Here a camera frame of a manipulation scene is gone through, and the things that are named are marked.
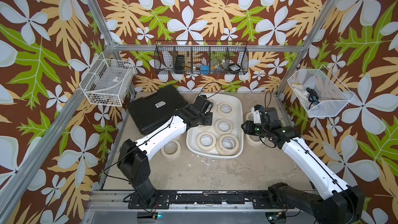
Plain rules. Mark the white plastic storage box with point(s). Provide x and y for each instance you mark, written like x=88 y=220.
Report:
x=237 y=119

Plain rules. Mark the black plastic tool case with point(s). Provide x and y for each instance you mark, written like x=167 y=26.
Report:
x=149 y=113

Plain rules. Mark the cream tape roll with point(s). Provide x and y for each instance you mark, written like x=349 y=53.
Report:
x=253 y=141
x=227 y=145
x=225 y=109
x=204 y=128
x=223 y=126
x=206 y=141
x=249 y=116
x=171 y=150

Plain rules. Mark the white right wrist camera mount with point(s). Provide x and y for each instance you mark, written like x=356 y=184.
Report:
x=258 y=114

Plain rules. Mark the white mesh basket right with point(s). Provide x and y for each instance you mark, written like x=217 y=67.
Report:
x=320 y=92

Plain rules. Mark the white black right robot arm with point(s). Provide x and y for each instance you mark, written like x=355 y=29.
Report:
x=336 y=202

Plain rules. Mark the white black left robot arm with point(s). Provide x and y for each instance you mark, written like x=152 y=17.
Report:
x=134 y=156

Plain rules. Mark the white wire basket left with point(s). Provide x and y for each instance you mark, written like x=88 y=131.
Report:
x=108 y=81

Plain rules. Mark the aluminium frame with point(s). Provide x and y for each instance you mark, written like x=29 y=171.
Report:
x=49 y=46

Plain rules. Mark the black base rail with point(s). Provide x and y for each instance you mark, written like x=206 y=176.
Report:
x=164 y=199

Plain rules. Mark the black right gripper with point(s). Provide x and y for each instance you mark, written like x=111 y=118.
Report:
x=247 y=129

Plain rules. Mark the black wire basket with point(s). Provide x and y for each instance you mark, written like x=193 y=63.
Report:
x=189 y=57

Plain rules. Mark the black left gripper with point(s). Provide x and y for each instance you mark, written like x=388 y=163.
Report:
x=208 y=118

